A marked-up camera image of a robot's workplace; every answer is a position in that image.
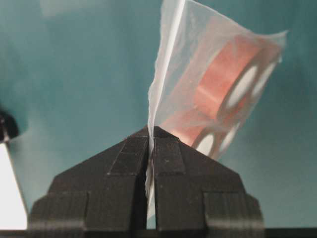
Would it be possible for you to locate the teal table cloth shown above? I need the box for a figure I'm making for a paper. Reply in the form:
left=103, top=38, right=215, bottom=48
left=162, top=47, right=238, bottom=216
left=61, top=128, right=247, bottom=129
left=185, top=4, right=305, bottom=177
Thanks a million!
left=0, top=0, right=317, bottom=230

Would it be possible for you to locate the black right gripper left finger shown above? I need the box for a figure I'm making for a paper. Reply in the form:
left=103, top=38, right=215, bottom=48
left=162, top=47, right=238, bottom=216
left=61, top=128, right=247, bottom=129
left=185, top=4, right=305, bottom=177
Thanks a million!
left=27, top=128, right=149, bottom=232

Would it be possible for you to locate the orange tape roll top right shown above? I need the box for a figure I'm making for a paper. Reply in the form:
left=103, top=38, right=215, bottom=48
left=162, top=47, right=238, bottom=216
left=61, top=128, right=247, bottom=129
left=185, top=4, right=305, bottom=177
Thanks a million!
left=158, top=34, right=283, bottom=144

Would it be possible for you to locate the orange tape roll bottom right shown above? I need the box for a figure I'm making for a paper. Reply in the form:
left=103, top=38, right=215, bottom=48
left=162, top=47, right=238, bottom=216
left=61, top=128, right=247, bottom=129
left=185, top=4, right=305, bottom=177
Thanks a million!
left=190, top=122, right=241, bottom=160

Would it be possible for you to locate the orange tape roll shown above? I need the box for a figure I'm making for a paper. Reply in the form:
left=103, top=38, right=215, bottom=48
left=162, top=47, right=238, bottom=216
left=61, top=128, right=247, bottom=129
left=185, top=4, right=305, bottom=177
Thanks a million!
left=190, top=122, right=241, bottom=160
left=158, top=34, right=283, bottom=144

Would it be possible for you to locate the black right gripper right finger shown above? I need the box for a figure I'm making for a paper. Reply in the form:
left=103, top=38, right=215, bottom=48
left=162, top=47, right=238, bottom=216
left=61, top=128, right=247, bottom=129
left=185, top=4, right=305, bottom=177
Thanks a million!
left=152, top=127, right=265, bottom=232

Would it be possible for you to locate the clear zip bag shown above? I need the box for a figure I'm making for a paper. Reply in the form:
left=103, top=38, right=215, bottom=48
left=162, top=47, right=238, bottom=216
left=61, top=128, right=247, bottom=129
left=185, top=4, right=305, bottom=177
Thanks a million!
left=148, top=0, right=287, bottom=216

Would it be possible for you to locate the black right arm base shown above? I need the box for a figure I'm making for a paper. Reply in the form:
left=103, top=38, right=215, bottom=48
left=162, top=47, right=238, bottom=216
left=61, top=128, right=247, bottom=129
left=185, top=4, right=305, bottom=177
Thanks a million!
left=0, top=108, right=19, bottom=143

